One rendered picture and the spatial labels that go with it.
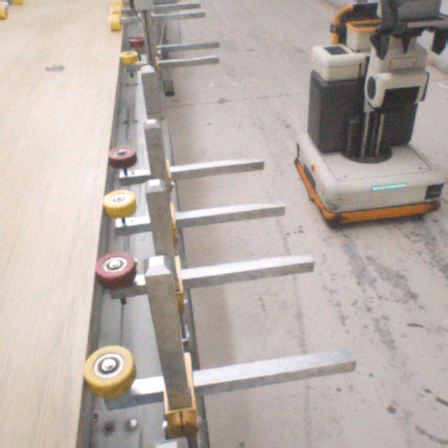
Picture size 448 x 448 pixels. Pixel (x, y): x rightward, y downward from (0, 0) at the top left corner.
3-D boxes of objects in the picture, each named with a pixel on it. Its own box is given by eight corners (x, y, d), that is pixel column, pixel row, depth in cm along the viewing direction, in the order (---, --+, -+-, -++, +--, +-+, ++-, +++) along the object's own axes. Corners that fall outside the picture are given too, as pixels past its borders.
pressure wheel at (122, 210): (108, 244, 120) (99, 206, 113) (112, 226, 126) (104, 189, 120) (140, 242, 120) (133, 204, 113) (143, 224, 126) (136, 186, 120)
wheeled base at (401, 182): (292, 167, 301) (293, 131, 287) (388, 157, 307) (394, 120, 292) (325, 229, 246) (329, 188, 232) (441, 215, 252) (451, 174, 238)
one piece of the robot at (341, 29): (327, 58, 254) (324, 14, 250) (390, 53, 257) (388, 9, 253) (334, 55, 243) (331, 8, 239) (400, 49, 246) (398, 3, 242)
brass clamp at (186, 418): (195, 369, 88) (193, 351, 85) (203, 437, 77) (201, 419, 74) (161, 374, 87) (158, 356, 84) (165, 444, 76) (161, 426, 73)
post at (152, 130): (180, 280, 132) (158, 117, 104) (181, 289, 129) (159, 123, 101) (167, 282, 131) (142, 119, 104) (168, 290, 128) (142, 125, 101)
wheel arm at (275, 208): (281, 211, 128) (282, 197, 126) (285, 218, 126) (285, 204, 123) (118, 231, 124) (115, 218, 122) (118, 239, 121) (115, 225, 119)
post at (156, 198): (188, 353, 112) (163, 176, 84) (189, 365, 109) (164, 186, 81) (173, 356, 111) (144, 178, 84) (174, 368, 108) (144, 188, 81)
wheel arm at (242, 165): (262, 167, 149) (262, 155, 146) (264, 172, 146) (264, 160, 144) (121, 183, 145) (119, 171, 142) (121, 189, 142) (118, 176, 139)
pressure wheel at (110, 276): (112, 322, 98) (101, 280, 92) (100, 298, 104) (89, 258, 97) (148, 307, 101) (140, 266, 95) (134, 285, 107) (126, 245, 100)
